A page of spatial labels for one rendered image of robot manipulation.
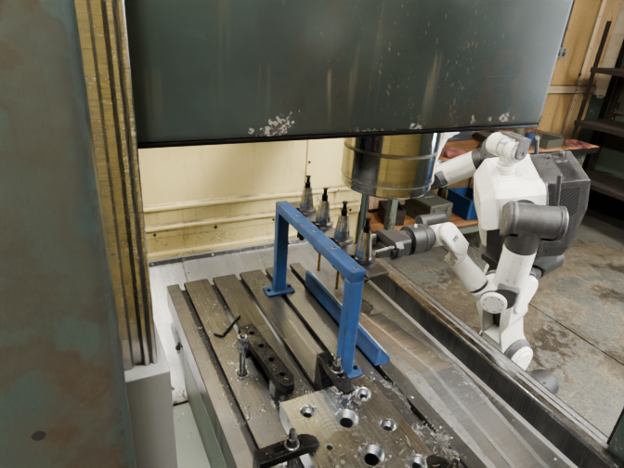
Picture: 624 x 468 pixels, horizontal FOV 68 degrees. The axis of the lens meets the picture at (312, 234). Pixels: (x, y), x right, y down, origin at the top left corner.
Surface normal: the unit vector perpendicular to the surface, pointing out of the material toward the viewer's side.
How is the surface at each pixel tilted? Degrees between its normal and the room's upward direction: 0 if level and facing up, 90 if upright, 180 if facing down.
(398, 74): 90
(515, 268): 100
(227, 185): 90
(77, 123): 90
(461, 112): 90
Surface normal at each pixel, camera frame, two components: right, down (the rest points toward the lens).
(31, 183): 0.44, 0.41
